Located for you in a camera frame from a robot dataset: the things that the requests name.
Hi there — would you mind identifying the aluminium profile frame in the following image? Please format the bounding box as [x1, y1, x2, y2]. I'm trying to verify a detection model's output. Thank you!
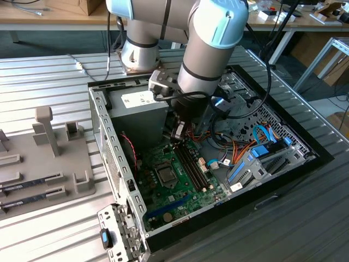
[293, 37, 349, 93]

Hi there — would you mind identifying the black metal PC case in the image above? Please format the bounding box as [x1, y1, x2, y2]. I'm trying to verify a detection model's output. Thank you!
[87, 64, 335, 253]

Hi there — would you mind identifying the thin cable with metal plug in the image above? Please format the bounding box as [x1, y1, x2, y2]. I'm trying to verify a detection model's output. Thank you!
[66, 53, 98, 82]

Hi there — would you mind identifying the black case fan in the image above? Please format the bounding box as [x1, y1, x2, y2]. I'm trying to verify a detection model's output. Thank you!
[119, 133, 139, 177]

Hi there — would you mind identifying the metal socket cover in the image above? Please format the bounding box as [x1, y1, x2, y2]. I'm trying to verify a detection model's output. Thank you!
[154, 163, 178, 188]

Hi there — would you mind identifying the silver CPU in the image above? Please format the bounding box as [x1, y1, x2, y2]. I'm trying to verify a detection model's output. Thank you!
[159, 168, 175, 183]

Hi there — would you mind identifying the RAM slot with black clips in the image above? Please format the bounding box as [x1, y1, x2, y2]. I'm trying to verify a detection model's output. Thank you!
[181, 144, 210, 189]
[174, 146, 203, 192]

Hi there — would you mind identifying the black tripod stand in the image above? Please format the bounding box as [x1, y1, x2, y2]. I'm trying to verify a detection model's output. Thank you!
[258, 0, 300, 66]

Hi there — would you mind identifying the metal card retainer bracket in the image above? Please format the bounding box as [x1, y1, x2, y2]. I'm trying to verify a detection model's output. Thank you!
[97, 203, 151, 262]

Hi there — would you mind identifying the grey parts rack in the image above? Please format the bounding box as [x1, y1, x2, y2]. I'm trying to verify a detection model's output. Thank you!
[0, 105, 98, 221]

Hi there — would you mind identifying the green motherboard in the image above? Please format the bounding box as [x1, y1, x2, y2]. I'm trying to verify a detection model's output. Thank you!
[136, 143, 228, 230]

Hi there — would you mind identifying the small white box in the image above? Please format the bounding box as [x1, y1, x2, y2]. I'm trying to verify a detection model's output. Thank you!
[258, 9, 297, 22]

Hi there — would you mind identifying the open cardboard box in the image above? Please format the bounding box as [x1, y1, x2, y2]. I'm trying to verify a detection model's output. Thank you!
[313, 0, 349, 24]

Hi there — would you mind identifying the CPU socket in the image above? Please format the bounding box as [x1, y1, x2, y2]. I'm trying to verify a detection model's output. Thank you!
[153, 162, 180, 189]

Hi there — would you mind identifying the blue expansion slot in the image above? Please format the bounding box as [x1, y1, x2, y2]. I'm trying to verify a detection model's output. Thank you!
[147, 195, 191, 219]

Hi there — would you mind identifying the coloured power wire bundle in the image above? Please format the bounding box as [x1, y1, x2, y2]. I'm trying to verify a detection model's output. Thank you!
[188, 124, 262, 167]

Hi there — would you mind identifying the brown cardboard box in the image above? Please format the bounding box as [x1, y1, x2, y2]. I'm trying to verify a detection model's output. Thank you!
[326, 110, 349, 137]
[45, 0, 106, 16]

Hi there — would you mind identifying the dark RAM stick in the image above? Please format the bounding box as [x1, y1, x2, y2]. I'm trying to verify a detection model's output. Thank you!
[0, 177, 49, 193]
[0, 192, 50, 212]

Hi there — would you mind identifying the black latch with blue tab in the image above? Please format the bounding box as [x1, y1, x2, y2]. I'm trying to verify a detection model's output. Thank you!
[99, 228, 115, 249]

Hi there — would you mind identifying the red black twisted wire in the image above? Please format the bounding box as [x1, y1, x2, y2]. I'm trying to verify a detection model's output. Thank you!
[119, 133, 139, 175]

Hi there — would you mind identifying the grey power supply unit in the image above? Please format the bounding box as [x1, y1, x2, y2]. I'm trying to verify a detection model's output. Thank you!
[107, 88, 171, 150]

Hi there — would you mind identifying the wooden desk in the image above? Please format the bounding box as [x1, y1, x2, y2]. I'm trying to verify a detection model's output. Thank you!
[246, 0, 349, 65]
[0, 0, 121, 43]

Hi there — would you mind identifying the white board connector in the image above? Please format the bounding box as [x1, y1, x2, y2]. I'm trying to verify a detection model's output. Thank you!
[198, 156, 210, 173]

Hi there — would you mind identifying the grey metal disk bay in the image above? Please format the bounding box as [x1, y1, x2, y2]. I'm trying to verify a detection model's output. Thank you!
[226, 146, 318, 193]

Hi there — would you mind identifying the RAM slot with white clips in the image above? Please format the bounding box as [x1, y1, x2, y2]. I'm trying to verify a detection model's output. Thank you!
[184, 144, 214, 189]
[177, 145, 207, 191]

